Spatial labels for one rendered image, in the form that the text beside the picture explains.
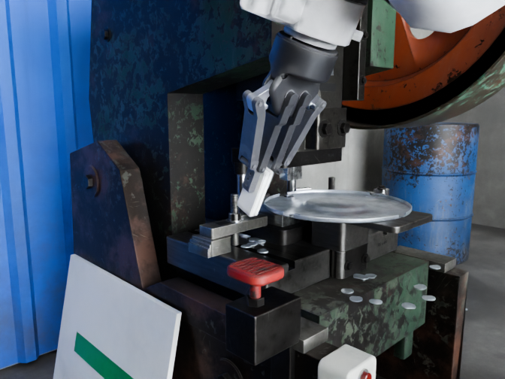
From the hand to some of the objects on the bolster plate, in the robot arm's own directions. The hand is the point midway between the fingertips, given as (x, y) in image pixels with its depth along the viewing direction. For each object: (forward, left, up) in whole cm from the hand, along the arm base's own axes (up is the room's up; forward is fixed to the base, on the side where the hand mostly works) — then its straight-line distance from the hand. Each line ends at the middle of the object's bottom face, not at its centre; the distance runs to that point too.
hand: (254, 189), depth 61 cm
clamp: (+21, -18, -16) cm, 32 cm away
